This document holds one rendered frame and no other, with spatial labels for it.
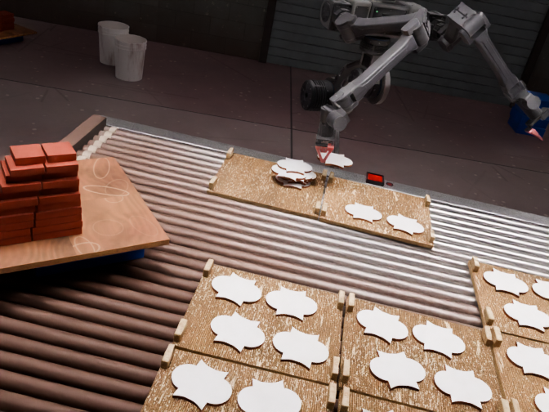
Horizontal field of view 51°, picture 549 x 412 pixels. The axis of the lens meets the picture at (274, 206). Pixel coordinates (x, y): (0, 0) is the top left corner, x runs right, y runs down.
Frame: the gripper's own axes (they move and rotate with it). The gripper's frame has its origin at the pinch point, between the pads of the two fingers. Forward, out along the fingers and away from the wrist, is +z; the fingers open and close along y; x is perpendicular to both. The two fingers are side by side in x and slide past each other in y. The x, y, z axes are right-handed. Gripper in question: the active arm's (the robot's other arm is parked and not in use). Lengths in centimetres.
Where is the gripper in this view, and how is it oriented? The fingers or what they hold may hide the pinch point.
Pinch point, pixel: (323, 156)
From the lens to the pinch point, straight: 220.0
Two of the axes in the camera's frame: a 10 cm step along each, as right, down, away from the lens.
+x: 9.9, 1.1, -0.8
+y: -1.2, 4.9, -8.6
